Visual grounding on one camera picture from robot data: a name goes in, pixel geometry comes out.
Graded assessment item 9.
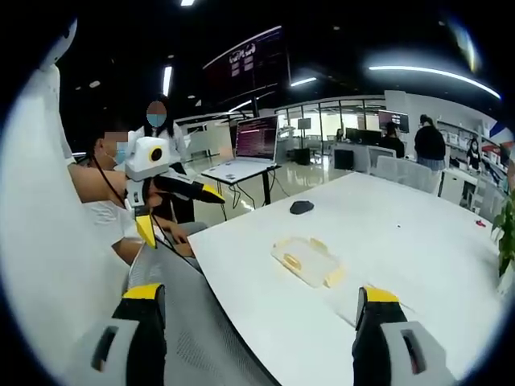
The person's white shirt torso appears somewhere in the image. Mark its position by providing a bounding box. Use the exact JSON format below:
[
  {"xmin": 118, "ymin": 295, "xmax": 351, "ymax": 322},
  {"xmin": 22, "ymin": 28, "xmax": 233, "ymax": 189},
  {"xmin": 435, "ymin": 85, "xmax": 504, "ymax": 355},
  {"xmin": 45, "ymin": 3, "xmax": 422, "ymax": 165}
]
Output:
[{"xmin": 82, "ymin": 199, "xmax": 142, "ymax": 267}]

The long curved ceiling light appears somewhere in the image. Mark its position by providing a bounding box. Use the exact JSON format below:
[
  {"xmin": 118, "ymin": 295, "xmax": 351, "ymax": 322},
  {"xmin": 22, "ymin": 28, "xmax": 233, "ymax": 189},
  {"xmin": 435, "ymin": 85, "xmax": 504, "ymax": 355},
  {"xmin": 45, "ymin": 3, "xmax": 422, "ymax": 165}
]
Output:
[{"xmin": 366, "ymin": 63, "xmax": 503, "ymax": 101}]

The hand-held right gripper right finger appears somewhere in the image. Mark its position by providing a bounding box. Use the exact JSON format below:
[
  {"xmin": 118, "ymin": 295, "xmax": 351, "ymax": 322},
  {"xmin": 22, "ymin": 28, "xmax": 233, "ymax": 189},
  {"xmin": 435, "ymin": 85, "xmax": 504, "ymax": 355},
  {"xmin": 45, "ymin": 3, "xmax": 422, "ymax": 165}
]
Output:
[{"xmin": 352, "ymin": 285, "xmax": 458, "ymax": 386}]

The large hanging dark screen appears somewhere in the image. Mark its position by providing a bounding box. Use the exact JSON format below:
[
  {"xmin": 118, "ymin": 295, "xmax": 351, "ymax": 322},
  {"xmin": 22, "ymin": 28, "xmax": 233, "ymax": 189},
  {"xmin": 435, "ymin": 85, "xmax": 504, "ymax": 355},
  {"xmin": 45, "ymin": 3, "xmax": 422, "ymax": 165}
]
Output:
[{"xmin": 202, "ymin": 26, "xmax": 291, "ymax": 104}]

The black computer mouse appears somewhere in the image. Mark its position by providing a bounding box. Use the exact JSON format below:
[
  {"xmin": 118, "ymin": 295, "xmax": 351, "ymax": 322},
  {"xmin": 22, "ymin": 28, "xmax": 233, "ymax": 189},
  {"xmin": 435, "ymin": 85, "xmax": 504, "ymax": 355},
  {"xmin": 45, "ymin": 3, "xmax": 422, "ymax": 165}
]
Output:
[{"xmin": 289, "ymin": 199, "xmax": 315, "ymax": 216}]

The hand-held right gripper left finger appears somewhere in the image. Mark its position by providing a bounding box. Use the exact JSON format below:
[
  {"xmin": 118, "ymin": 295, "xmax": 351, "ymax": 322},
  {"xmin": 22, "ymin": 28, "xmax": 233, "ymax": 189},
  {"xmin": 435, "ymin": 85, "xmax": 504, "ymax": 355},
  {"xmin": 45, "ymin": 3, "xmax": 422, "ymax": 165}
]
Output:
[{"xmin": 78, "ymin": 282, "xmax": 168, "ymax": 386}]

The row of black monitors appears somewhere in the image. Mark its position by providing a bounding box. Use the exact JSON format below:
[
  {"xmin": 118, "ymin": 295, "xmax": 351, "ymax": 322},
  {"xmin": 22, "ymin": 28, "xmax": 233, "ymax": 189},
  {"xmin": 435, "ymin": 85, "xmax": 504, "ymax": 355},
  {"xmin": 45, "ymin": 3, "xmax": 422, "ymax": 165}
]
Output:
[{"xmin": 344, "ymin": 127, "xmax": 382, "ymax": 146}]

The white standing desk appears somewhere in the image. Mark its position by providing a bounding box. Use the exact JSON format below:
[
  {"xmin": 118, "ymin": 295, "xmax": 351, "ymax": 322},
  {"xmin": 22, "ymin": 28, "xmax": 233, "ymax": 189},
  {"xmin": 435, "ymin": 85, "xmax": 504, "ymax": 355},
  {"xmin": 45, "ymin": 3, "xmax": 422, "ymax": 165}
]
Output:
[{"xmin": 200, "ymin": 159, "xmax": 283, "ymax": 221}]

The wall-mounted dark screen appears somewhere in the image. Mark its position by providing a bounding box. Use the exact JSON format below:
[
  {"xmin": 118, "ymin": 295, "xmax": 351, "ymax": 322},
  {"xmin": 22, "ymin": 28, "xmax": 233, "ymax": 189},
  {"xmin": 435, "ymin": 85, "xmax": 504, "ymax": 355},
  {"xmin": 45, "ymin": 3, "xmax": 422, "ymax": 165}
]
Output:
[{"xmin": 377, "ymin": 109, "xmax": 410, "ymax": 134}]

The black computer tower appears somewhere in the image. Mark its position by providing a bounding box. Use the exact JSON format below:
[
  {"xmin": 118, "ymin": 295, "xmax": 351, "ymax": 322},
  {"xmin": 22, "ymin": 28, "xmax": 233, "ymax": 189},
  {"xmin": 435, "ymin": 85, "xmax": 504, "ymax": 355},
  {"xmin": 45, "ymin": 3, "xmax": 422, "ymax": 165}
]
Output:
[{"xmin": 333, "ymin": 149, "xmax": 355, "ymax": 170}]

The white open laptop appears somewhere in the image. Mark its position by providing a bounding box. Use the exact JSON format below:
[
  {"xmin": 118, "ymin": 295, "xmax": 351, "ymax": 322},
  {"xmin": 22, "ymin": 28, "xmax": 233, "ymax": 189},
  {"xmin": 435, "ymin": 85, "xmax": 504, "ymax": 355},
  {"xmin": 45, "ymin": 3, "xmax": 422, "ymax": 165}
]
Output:
[{"xmin": 208, "ymin": 115, "xmax": 282, "ymax": 180}]

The clear plastic food container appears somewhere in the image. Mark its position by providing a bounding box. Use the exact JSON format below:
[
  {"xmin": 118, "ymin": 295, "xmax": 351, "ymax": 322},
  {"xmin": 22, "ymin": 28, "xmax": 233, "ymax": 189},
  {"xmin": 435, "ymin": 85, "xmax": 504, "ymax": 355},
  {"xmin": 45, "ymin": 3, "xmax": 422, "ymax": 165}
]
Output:
[{"xmin": 270, "ymin": 236, "xmax": 347, "ymax": 289}]

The green potted plant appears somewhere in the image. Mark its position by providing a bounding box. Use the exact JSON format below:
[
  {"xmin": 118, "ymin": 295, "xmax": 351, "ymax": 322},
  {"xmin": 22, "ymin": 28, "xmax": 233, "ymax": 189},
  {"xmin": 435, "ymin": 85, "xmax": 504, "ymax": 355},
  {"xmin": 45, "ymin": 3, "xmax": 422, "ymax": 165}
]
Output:
[{"xmin": 490, "ymin": 191, "xmax": 515, "ymax": 279}]

